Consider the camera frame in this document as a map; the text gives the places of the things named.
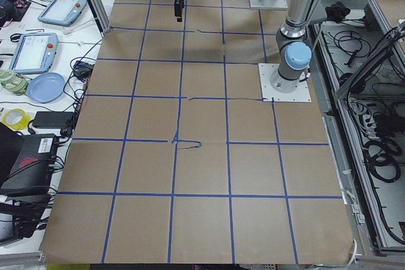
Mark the near blue teach pendant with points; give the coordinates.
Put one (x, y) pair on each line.
(34, 53)

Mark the yellow tape roll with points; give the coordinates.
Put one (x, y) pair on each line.
(16, 119)

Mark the black computer box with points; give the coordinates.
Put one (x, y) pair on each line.
(30, 173)

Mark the blue teach pendant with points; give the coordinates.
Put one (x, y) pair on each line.
(62, 12)
(34, 53)

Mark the light blue plate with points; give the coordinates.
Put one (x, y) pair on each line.
(46, 87)

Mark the green tape rolls stack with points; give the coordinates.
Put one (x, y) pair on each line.
(14, 82)

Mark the black power adapter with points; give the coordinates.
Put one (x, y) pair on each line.
(52, 119)

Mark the far blue teach pendant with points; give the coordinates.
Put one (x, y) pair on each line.
(62, 12)

